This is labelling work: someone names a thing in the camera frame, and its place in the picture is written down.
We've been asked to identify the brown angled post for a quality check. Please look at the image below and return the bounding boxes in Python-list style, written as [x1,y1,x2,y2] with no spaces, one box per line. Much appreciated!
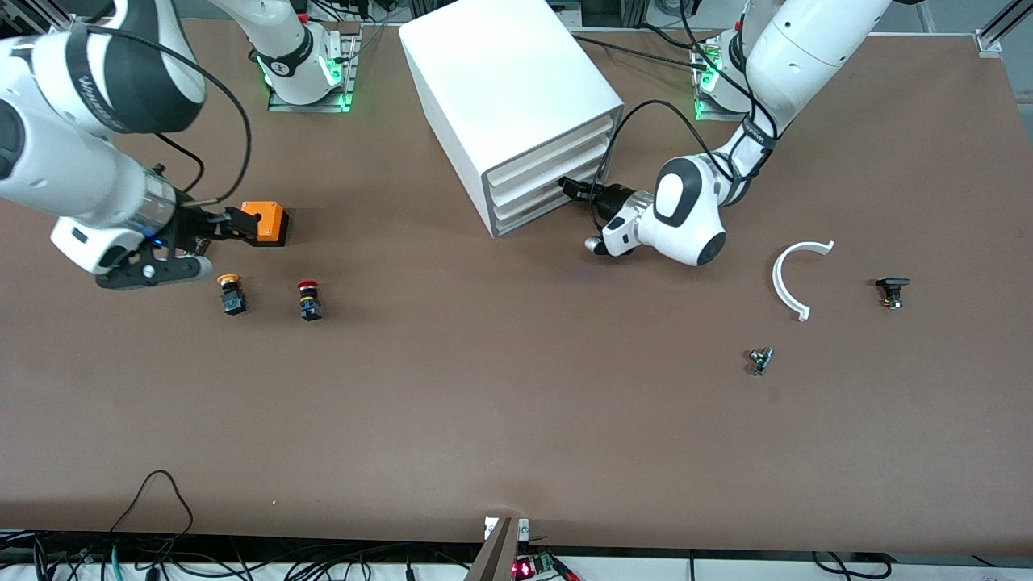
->
[463,516,520,581]

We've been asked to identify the orange button enclosure box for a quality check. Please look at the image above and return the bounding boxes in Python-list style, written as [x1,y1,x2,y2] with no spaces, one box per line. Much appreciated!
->
[240,201,290,249]

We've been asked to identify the black cable behind cabinet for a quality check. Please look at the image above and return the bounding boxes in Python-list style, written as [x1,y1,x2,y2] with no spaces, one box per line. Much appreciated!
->
[570,32,713,72]

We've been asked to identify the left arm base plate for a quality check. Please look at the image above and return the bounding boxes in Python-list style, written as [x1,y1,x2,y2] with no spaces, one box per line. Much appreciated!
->
[692,36,780,123]

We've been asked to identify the yellow push button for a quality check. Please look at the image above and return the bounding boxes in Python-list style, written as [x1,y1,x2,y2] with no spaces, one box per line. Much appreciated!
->
[216,274,249,317]

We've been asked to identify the circuit board with red LED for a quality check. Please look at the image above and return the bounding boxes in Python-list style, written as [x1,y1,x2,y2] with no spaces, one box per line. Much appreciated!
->
[511,551,567,581]

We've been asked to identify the white cabinet drawer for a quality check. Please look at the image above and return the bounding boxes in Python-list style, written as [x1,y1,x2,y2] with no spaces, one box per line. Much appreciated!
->
[491,176,570,221]
[485,115,615,190]
[488,137,609,207]
[493,192,596,236]

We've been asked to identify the white drawer cabinet housing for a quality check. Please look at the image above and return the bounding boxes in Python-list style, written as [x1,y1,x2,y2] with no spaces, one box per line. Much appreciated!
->
[398,0,626,239]

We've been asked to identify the white semicircular plastic bracket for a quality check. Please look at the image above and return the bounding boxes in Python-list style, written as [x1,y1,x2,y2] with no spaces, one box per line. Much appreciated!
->
[772,240,836,323]

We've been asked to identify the black looped cable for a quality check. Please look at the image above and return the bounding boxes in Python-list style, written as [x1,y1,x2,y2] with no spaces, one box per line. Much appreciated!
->
[108,470,195,538]

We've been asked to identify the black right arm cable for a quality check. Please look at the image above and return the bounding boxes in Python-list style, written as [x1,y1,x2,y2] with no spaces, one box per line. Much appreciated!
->
[77,23,253,212]

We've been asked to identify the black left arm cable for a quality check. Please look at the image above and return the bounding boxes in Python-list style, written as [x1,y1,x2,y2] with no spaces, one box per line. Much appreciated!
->
[589,98,780,235]

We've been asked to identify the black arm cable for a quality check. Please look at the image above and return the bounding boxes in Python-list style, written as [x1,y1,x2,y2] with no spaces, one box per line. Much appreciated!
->
[589,98,780,235]
[77,23,253,212]

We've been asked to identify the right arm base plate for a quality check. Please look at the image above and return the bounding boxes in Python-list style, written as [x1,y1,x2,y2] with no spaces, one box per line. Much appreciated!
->
[267,24,361,113]

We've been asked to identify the aluminium frame profile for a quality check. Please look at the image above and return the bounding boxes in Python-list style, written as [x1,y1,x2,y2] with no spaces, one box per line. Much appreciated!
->
[974,0,1033,56]
[0,0,77,35]

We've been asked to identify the red push button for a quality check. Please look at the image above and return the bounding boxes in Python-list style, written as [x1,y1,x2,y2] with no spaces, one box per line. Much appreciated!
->
[295,279,324,323]

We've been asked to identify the black flat-head switch component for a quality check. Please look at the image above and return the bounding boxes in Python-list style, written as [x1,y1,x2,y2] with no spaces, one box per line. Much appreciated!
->
[875,277,911,311]

